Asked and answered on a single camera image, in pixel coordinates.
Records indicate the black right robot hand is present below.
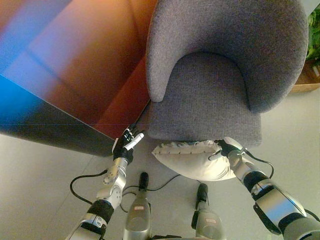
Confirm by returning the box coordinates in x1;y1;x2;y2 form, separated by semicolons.
208;136;244;161

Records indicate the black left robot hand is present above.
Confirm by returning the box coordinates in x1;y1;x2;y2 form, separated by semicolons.
112;127;145;165

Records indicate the white frilled pillow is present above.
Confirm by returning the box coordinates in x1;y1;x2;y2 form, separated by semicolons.
152;139;237;182

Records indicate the silver left robot leg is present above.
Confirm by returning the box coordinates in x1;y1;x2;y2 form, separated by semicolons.
123;171;153;240

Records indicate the silver robot leg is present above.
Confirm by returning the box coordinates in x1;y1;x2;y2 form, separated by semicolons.
123;171;153;240
191;183;224;240

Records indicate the silver right robot leg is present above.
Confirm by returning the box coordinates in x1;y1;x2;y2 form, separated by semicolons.
191;183;224;240

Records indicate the grey fabric armchair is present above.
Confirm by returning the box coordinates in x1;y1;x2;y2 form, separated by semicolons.
145;0;309;147

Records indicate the brown wooden cabinet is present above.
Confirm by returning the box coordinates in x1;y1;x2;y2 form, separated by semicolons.
0;0;161;158

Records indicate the green potted plant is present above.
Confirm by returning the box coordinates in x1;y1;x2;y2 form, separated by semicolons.
305;6;320;62

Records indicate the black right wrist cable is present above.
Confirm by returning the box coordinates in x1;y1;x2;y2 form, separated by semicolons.
240;147;274;180

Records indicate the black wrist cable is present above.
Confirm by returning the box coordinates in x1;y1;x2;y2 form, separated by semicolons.
240;147;274;180
69;169;109;206

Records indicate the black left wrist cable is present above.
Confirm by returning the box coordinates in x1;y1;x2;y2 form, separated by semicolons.
69;169;109;206

